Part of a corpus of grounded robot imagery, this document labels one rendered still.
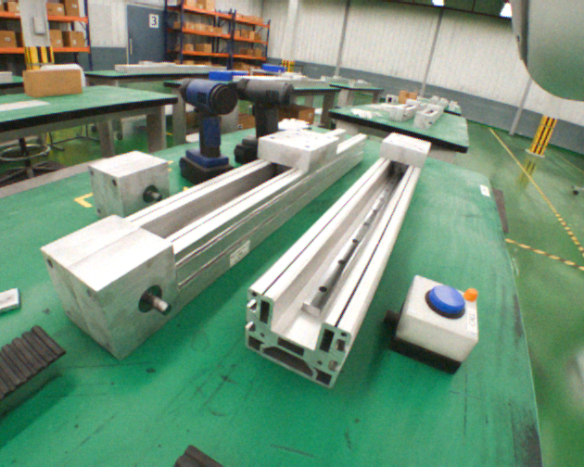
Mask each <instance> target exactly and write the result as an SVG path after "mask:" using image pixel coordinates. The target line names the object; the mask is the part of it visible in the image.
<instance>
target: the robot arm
mask: <svg viewBox="0 0 584 467"><path fill-rule="evenodd" d="M509 4H510V10H511V16H512V21H513V28H514V36H515V40H516V42H517V46H518V49H517V53H518V55H519V58H520V60H523V62H524V65H525V67H526V69H527V73H528V75H529V76H530V77H531V79H532V80H533V81H534V83H535V84H537V85H538V86H539V87H540V88H541V89H542V90H544V91H545V92H547V93H549V94H551V95H554V96H557V97H560V98H563V99H566V100H572V101H579V102H584V0H509Z"/></svg>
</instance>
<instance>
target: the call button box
mask: <svg viewBox="0 0 584 467"><path fill-rule="evenodd" d="M437 285H443V284H439V283H436V282H433V281H431V280H428V279H426V278H424V277H421V276H418V275H416V276H415V277H414V278H413V282H412V284H411V286H410V288H409V291H408V293H407V295H406V297H405V299H404V301H403V303H402V305H401V308H400V313H398V312H395V311H393V310H390V309H388V310H387V312H386V314H385V317H384V319H383V323H385V324H388V325H390V326H393V327H395V329H394V333H393V335H392V338H391V342H390V345H389V349H390V350H393V351H395V352H398V353H400V354H402V355H404V356H407V357H409V358H412V359H414V360H418V361H420V362H422V363H424V364H427V365H429V366H432V367H434V368H437V369H439V370H442V371H444V372H448V373H450V374H455V373H456V371H457V370H458V369H459V367H460V366H461V364H462V362H463V361H464V359H465V358H466V357H467V355H468V354H469V352H470V351H471V350H472V348H473V347H474V345H475V344H476V342H477V319H476V302H470V301H468V300H466V299H465V298H464V297H463V298H464V301H465V306H464V308H463V310H462V311H461V312H460V313H457V314H450V313H447V312H444V311H442V310H440V309H438V308H437V307H436V306H435V305H434V304H433V303H432V302H431V300H430V298H429V294H430V292H431V290H432V288H433V287H434V286H437ZM457 291H458V292H459V293H460V294H461V295H462V296H463V295H464V292H461V291H459V290H457Z"/></svg>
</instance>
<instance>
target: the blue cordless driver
mask: <svg viewBox="0 0 584 467"><path fill-rule="evenodd" d="M178 90H179V92H180V94H181V97H182V99H183V100H184V101H185V103H187V104H188V105H191V106H193V107H195V108H194V112H195V113H197V116H198V133H199V148H194V149H188V150H186V151H185V156H182V157H181V158H180V160H179V168H180V169H181V175H182V177H184V178H185V179H186V180H187V181H189V182H190V183H192V184H193V185H195V186H197V185H199V184H202V183H204V182H207V181H209V180H211V179H213V178H216V177H218V176H220V175H223V174H225V173H227V172H229V171H231V170H234V166H233V165H231V164H229V158H228V157H227V156H226V155H224V154H222V153H221V150H220V145H221V144H222V140H221V121H220V118H219V117H218V114H219V115H227V114H230V113H231V112H233V111H234V109H235V107H236V105H237V100H238V96H237V92H236V90H235V88H234V87H233V86H231V85H228V84H226V83H223V82H214V81H209V80H203V79H194V78H192V79H188V80H187V81H185V82H184V83H183V84H182V85H181V86H180V87H179V88H178Z"/></svg>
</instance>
